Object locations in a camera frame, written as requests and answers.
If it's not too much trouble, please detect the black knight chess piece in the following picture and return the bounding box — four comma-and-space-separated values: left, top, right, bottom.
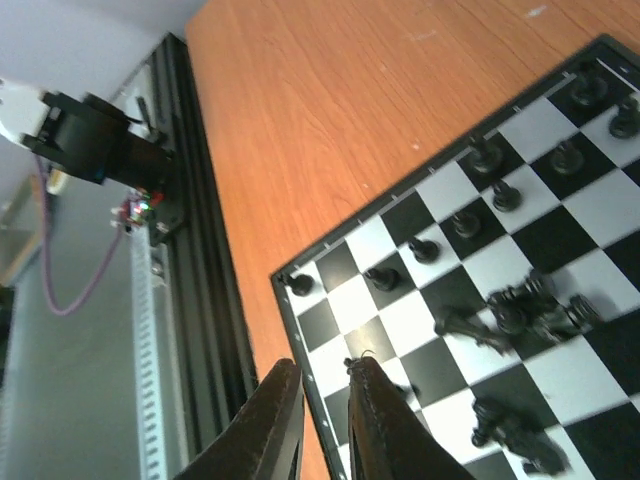
471, 397, 566, 476

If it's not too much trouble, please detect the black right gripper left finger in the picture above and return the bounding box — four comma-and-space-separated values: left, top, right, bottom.
176, 358, 304, 480

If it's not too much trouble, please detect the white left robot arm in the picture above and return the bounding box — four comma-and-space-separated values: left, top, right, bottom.
1, 78, 171, 192

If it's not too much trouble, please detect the black aluminium frame rail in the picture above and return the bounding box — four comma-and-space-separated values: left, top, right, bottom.
150, 34, 257, 456

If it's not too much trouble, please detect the white slotted cable duct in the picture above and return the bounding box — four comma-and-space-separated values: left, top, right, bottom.
130, 229, 168, 480

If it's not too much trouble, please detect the black and white chessboard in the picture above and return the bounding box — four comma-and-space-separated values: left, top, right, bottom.
271, 35, 639, 479

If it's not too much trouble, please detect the black pawn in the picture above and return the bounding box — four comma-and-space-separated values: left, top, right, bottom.
550, 140, 585, 176
408, 237, 440, 264
364, 267, 400, 292
492, 181, 522, 212
452, 211, 481, 239

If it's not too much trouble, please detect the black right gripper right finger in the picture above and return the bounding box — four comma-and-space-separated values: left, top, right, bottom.
344, 356, 472, 480

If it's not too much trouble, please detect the black corner rook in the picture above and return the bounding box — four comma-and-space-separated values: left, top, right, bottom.
278, 273, 314, 297

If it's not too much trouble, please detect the black pawn chess piece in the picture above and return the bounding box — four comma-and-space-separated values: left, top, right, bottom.
608, 96, 639, 140

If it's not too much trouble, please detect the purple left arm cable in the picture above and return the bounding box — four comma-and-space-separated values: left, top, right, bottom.
34, 157, 126, 317

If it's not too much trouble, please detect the black pile of chess pieces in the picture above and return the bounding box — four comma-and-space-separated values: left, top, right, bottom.
434, 269, 603, 355

